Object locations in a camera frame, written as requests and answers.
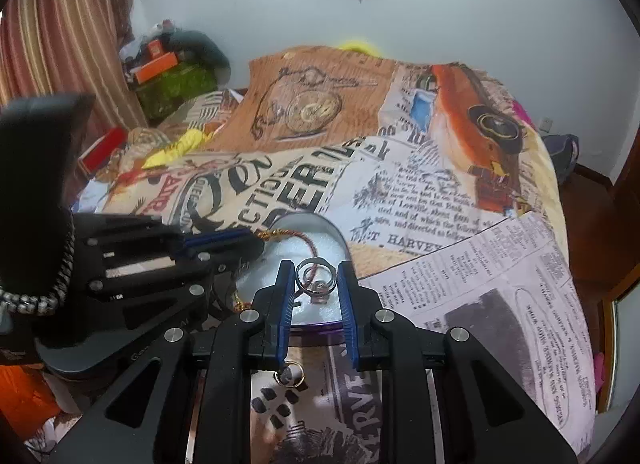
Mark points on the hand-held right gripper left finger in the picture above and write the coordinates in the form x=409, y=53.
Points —
x=285, y=314

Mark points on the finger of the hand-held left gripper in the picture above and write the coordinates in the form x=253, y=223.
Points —
x=220, y=237
x=150, y=294

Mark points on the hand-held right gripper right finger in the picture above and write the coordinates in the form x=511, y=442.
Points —
x=348, y=316

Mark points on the round silver jewelry tin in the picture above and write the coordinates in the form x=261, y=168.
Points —
x=325, y=244

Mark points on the red box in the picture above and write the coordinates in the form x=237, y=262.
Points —
x=102, y=146

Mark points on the yellow cloth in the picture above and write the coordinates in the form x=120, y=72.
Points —
x=175, y=146

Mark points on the printed newspaper blanket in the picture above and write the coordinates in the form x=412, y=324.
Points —
x=400, y=183

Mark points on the striped curtain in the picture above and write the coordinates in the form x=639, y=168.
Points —
x=60, y=18

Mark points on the long orange box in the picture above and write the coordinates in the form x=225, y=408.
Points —
x=156, y=68

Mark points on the orange plastic bag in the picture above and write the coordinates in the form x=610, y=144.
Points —
x=25, y=396

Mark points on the small orange box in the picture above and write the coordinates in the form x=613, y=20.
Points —
x=156, y=47

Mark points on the black bag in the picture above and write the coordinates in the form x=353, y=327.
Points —
x=202, y=48

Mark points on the yellow pillow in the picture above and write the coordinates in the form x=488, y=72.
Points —
x=357, y=46

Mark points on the pink cloth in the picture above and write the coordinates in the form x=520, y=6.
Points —
x=522, y=111

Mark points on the wooden furniture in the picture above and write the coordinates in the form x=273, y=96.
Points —
x=617, y=339

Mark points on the grey-blue bag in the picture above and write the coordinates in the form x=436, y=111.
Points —
x=562, y=151

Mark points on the white wall outlet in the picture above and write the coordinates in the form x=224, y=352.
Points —
x=546, y=123

